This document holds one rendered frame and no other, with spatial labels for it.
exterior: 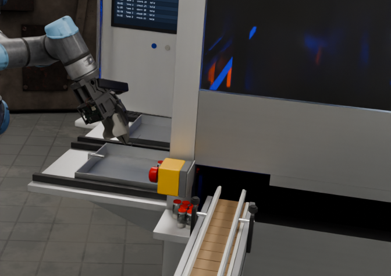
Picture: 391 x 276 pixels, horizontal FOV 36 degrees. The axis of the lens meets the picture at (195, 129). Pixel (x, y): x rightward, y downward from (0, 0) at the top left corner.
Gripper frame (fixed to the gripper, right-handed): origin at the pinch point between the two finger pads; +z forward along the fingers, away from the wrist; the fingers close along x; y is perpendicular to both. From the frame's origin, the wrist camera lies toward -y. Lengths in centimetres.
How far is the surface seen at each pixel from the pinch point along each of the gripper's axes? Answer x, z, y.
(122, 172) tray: -15.3, 12.3, -7.6
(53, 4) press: -244, -50, -252
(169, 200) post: 7.4, 18.5, 4.2
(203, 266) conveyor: 32.4, 21.6, 31.2
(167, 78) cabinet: -44, 6, -85
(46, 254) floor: -137, 62, -53
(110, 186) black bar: -8.9, 10.4, 4.9
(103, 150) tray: -26.3, 6.6, -15.8
